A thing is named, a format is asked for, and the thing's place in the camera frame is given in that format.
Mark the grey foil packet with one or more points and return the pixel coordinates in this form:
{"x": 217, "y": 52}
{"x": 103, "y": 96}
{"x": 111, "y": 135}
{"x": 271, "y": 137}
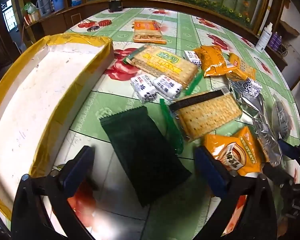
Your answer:
{"x": 281, "y": 120}

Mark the orange label cracker packet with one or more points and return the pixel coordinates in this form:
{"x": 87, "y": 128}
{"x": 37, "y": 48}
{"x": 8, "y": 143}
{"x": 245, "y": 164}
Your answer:
{"x": 148, "y": 31}

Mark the grey water bottle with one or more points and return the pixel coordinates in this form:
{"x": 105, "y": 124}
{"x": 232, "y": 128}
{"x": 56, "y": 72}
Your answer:
{"x": 43, "y": 3}

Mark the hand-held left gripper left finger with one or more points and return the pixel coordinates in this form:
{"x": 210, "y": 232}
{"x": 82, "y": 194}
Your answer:
{"x": 77, "y": 172}

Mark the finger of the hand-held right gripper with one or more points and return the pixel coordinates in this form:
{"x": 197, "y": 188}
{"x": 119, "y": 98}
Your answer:
{"x": 275, "y": 173}
{"x": 288, "y": 150}

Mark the orange cup print packet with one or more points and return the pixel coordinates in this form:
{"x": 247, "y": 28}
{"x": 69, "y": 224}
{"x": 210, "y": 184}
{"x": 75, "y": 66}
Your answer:
{"x": 237, "y": 152}

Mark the small black box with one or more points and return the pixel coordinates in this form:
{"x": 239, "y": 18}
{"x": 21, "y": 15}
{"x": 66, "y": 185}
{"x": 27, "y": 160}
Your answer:
{"x": 115, "y": 5}

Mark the orange biscuit packet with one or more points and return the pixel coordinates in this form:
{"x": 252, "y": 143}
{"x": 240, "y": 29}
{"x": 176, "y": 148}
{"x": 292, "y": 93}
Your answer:
{"x": 243, "y": 66}

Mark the fruit print tablecloth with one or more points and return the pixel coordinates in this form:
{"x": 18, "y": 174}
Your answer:
{"x": 90, "y": 110}

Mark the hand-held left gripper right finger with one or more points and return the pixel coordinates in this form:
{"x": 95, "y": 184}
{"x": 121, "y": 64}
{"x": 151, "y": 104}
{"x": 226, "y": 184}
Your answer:
{"x": 212, "y": 173}

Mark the silver foil snack packet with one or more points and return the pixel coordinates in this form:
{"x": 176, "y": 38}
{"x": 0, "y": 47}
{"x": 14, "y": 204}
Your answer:
{"x": 267, "y": 142}
{"x": 247, "y": 105}

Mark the green white bag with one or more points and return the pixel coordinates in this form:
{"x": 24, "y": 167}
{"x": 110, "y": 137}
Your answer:
{"x": 29, "y": 8}

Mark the green label cracker packet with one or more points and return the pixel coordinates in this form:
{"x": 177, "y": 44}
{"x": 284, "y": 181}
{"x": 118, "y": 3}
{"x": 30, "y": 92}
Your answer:
{"x": 162, "y": 65}

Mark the purple spray can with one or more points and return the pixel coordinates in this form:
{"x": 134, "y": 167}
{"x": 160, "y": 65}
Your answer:
{"x": 278, "y": 42}
{"x": 272, "y": 40}

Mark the dark green snack packet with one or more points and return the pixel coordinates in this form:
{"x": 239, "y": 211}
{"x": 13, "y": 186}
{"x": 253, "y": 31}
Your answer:
{"x": 142, "y": 155}

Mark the puffy orange snack packet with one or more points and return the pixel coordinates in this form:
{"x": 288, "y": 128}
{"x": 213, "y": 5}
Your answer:
{"x": 212, "y": 60}

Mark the black band cracker packet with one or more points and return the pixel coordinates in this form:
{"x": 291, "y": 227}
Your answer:
{"x": 210, "y": 115}

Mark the small white dotted packet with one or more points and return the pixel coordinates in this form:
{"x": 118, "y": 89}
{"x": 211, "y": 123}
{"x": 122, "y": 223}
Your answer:
{"x": 143, "y": 88}
{"x": 192, "y": 57}
{"x": 252, "y": 87}
{"x": 168, "y": 86}

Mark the cardboard box with yellow tape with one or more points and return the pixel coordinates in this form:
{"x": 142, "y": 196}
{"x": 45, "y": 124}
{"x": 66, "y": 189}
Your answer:
{"x": 27, "y": 105}

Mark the white spray bottle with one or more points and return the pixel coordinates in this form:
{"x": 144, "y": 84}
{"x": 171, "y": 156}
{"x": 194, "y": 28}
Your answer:
{"x": 263, "y": 38}

